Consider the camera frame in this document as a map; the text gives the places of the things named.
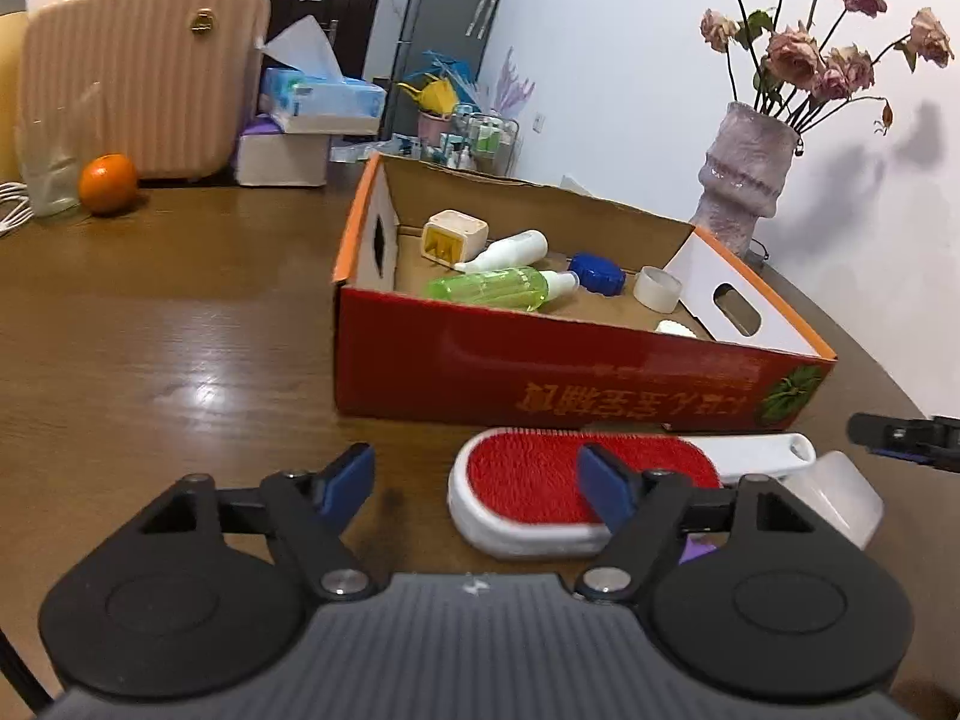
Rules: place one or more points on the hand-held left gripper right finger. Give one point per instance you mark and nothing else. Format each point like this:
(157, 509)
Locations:
(607, 487)

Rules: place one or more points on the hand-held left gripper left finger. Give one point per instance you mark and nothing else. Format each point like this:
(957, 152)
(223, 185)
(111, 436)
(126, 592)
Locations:
(349, 480)

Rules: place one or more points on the dried pink roses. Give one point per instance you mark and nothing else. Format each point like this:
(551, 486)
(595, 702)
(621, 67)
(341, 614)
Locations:
(795, 60)

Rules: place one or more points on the white plastic container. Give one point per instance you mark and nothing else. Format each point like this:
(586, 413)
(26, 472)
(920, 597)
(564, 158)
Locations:
(840, 499)

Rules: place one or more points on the yellow thermos jug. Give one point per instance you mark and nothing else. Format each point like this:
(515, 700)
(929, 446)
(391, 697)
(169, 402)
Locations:
(9, 75)

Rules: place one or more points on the black metal frame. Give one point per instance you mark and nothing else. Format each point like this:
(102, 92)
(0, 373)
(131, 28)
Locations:
(19, 671)

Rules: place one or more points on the dark entrance door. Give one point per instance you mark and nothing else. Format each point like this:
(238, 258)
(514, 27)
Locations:
(330, 15)

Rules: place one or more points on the clear glass cup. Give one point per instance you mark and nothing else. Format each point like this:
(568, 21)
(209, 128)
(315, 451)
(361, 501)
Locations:
(51, 184)

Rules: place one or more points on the red lint brush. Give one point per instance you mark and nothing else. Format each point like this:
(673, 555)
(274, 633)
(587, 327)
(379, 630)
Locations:
(525, 476)

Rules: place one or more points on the grey tape roll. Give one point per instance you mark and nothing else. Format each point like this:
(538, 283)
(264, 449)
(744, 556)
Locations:
(657, 289)

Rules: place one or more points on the white spray bottle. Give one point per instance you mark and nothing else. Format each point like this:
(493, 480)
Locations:
(510, 247)

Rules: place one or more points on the blue ridged cap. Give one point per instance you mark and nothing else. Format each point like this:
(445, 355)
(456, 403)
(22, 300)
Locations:
(598, 274)

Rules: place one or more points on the yellow watering can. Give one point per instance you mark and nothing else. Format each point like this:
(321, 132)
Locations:
(435, 97)

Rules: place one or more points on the pink flower pot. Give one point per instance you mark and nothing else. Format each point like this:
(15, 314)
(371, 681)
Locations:
(433, 127)

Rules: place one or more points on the grey refrigerator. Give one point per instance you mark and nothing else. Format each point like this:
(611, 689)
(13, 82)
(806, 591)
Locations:
(442, 7)

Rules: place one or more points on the purple and white box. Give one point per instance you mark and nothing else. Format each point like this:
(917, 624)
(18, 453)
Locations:
(281, 157)

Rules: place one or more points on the orange fruit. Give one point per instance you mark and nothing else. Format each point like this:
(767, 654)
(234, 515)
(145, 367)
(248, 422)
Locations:
(109, 184)

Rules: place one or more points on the blue folding rack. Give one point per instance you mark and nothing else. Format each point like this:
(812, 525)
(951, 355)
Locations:
(450, 66)

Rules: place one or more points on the green plastic bottle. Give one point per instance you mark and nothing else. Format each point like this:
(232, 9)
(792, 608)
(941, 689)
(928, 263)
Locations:
(487, 287)

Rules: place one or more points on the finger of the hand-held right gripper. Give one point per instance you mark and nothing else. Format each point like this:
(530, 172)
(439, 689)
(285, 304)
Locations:
(892, 433)

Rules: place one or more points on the pale ceramic vase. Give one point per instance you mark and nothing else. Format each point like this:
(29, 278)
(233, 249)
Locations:
(742, 172)

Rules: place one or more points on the blue tissue box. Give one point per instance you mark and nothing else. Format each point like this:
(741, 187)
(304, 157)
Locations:
(330, 101)

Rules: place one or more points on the red cardboard box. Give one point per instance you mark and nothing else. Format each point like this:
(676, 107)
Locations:
(465, 367)

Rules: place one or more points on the pink ribbed suitcase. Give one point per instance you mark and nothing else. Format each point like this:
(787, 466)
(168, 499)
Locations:
(142, 67)

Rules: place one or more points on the purple lens case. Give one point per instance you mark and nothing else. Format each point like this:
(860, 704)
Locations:
(696, 549)

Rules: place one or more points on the white ridged cap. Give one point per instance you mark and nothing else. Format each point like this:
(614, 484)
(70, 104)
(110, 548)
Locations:
(675, 328)

